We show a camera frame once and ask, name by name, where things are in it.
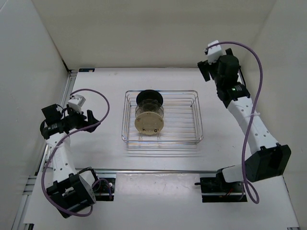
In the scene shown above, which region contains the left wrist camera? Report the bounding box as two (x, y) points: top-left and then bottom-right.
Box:
(68, 94), (86, 114)

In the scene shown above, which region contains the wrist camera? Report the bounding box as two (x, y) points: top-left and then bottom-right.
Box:
(205, 40), (223, 65)
(68, 94), (86, 114)

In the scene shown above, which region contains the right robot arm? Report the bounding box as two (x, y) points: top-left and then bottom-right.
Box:
(197, 46), (291, 193)

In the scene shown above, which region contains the chrome wire dish rack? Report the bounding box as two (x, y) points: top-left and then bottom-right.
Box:
(121, 90), (203, 144)

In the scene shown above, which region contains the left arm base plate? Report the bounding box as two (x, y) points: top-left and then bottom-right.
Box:
(93, 173), (116, 202)

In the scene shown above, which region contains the beige ceramic plate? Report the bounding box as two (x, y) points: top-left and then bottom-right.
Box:
(134, 112), (164, 136)

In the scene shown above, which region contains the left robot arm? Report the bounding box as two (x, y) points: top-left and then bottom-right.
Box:
(40, 103), (101, 218)

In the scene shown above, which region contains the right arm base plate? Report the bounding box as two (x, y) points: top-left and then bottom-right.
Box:
(194, 177), (247, 203)

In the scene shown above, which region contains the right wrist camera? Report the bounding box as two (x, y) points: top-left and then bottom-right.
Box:
(205, 40), (223, 65)

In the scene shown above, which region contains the black round plate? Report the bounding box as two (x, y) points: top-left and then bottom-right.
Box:
(136, 90), (164, 105)

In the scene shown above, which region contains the clear glass plate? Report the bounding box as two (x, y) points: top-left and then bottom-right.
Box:
(135, 99), (164, 114)
(135, 104), (164, 118)

